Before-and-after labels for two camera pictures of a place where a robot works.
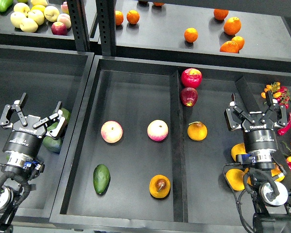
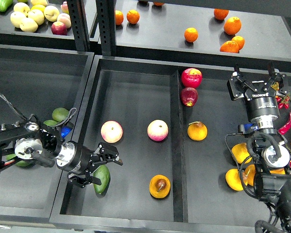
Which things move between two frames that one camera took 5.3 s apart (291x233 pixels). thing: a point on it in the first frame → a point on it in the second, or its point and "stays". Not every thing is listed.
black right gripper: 259,132 → 262,105
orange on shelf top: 219,14 stays
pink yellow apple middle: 157,130 stays
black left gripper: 26,139 → 74,157
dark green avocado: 101,178 stays
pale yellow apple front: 28,25 stays
